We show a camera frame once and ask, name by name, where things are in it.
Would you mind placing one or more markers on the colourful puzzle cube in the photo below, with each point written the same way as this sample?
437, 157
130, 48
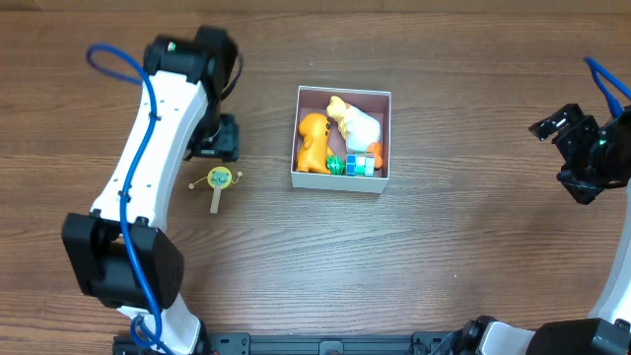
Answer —
360, 165

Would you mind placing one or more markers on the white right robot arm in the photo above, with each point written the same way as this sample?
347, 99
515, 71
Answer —
596, 159

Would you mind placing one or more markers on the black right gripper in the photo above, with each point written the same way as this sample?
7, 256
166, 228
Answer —
568, 136

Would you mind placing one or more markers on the white yellow duck toy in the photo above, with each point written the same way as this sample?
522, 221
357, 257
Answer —
361, 132

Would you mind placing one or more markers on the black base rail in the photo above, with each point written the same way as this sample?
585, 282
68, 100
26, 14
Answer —
242, 343

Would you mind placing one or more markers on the orange dinosaur toy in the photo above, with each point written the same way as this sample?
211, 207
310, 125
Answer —
315, 129

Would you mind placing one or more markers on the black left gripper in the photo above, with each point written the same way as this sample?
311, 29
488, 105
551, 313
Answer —
225, 143

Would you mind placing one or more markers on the green round plastic wheel toy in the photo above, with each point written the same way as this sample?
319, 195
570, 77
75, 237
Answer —
336, 165

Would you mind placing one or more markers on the wooden cat rattle drum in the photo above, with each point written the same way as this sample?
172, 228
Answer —
219, 179

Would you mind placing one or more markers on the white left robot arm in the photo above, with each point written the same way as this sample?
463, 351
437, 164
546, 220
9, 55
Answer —
119, 250

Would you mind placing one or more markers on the white box pink interior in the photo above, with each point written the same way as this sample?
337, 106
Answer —
376, 104

